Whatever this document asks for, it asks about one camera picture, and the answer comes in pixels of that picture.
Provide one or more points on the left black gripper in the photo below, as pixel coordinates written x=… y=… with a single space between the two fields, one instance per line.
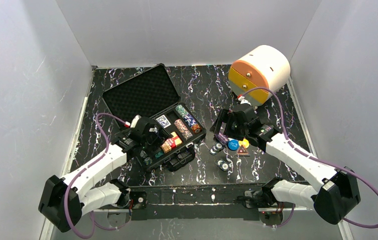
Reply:
x=155 y=139

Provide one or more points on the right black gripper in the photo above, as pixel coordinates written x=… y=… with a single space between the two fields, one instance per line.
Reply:
x=224 y=122

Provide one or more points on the red playing card deck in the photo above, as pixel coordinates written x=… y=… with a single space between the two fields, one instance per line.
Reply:
x=171 y=143

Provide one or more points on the purple poker chip stack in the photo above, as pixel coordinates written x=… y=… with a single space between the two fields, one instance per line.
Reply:
x=221 y=138

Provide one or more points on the blue playing card deck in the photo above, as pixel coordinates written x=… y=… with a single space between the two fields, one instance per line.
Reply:
x=163 y=121

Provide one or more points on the yellow dealer button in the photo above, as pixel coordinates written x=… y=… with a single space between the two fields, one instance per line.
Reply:
x=244 y=143

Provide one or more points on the red triangle card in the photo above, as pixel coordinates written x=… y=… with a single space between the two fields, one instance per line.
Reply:
x=242 y=151

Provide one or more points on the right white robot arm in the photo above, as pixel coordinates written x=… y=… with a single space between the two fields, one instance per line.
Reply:
x=331 y=191

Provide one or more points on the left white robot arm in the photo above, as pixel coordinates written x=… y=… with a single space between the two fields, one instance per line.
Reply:
x=89 y=175

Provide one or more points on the black poker set case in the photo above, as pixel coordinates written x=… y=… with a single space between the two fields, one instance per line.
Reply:
x=152 y=94

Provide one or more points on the blue dealer button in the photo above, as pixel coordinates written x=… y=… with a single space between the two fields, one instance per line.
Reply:
x=233 y=145

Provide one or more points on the upper loose poker chips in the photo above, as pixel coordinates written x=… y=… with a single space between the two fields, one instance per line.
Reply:
x=216 y=148

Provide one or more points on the loose poker chips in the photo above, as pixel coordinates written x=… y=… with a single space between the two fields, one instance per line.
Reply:
x=223 y=165
x=216 y=148

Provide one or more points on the lower loose poker chips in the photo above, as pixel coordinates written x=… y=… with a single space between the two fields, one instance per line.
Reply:
x=223 y=165

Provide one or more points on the round pastel drawer box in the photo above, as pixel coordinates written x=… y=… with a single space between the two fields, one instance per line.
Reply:
x=264 y=66

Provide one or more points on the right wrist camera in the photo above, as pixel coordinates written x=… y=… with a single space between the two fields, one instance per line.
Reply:
x=243 y=100

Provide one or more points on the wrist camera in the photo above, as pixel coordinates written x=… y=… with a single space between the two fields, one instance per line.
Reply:
x=135 y=121
x=243 y=100

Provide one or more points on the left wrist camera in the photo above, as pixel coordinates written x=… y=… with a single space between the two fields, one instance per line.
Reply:
x=135 y=121

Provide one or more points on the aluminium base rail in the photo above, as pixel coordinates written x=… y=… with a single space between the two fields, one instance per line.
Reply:
x=161 y=202

